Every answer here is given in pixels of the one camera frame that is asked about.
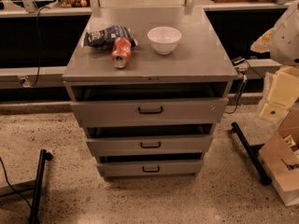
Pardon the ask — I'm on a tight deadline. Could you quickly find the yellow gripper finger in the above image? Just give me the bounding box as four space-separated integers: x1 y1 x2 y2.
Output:
250 29 273 53

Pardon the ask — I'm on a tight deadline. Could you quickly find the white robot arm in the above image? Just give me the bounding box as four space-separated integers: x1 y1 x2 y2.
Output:
250 0 299 66

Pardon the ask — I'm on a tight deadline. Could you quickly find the grey metal drawer cabinet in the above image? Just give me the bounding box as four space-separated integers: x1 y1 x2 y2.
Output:
62 6 239 181

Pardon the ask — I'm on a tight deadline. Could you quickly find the grey top drawer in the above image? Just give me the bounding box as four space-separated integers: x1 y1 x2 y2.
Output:
71 83 227 128

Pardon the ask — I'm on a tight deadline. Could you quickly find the white ceramic bowl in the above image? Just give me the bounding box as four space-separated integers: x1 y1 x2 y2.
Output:
148 26 181 55

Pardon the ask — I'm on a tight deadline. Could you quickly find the cardboard box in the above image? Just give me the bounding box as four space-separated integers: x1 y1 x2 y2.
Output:
259 110 299 206

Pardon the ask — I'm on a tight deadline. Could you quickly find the orange soda can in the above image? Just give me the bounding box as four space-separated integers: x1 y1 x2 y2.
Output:
111 37 132 69

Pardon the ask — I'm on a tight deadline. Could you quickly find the blue chip bag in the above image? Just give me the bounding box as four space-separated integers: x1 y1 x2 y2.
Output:
83 25 138 50

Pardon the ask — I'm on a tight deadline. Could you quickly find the black stand leg left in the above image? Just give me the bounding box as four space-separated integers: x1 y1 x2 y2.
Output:
29 149 52 224

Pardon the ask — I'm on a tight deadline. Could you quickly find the black cable right of cabinet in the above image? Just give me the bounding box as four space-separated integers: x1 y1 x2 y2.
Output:
224 59 264 115

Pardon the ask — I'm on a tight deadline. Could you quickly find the black power cable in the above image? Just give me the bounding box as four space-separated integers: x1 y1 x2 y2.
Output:
20 5 51 88

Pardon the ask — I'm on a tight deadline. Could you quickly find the black cable left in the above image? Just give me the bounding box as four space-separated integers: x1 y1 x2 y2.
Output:
0 156 33 211

